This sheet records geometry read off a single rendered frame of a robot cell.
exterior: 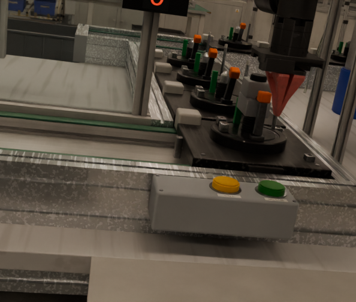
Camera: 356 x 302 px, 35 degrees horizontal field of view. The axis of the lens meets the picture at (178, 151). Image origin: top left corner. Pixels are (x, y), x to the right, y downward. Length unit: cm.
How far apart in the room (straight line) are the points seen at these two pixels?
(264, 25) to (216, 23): 177
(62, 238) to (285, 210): 33
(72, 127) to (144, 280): 43
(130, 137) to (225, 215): 36
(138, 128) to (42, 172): 31
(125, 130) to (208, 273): 40
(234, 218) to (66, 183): 25
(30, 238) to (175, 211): 21
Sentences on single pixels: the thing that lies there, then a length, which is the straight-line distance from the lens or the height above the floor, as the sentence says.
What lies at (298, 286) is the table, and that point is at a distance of 83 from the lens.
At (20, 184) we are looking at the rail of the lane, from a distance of 86.
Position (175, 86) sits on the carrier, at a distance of 134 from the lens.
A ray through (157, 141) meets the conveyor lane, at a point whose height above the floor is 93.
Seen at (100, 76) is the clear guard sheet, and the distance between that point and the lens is 114.
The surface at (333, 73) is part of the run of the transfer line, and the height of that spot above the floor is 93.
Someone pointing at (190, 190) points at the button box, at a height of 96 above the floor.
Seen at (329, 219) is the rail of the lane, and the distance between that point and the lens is 95.
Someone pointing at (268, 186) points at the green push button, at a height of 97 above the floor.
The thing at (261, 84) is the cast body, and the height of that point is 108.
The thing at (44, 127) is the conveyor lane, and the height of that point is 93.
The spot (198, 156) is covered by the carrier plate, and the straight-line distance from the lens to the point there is 92.
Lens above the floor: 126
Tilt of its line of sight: 18 degrees down
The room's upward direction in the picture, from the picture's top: 9 degrees clockwise
